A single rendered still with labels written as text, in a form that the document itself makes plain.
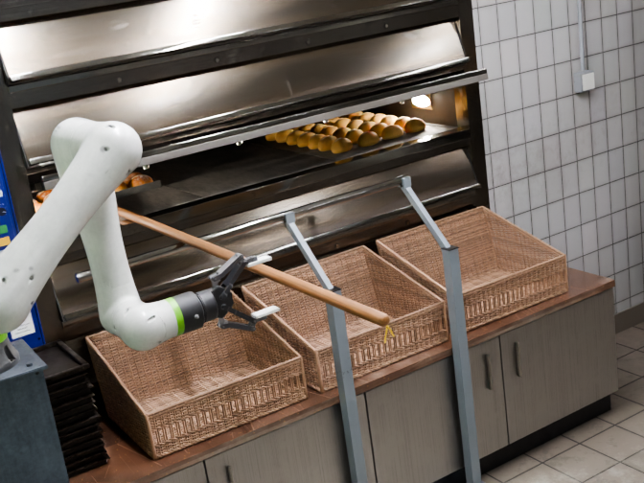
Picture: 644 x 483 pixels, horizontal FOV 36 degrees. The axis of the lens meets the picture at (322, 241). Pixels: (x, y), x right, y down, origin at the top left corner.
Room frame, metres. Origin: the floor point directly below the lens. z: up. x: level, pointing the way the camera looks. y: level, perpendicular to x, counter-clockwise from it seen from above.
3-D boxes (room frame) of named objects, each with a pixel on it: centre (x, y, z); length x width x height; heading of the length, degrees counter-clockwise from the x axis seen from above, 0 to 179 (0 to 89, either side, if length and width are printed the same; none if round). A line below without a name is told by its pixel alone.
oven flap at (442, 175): (3.54, 0.12, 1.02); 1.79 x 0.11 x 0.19; 121
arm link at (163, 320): (2.18, 0.43, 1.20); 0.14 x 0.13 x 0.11; 121
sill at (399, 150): (3.56, 0.13, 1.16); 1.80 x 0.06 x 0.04; 121
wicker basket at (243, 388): (3.02, 0.47, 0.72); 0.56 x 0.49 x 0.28; 120
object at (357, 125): (4.21, -0.16, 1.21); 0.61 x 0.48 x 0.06; 31
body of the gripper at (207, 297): (2.27, 0.28, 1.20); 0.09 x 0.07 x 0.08; 121
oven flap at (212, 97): (3.54, 0.12, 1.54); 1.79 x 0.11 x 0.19; 121
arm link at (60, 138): (2.27, 0.52, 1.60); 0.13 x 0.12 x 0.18; 39
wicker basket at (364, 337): (3.31, -0.04, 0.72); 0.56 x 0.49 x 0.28; 121
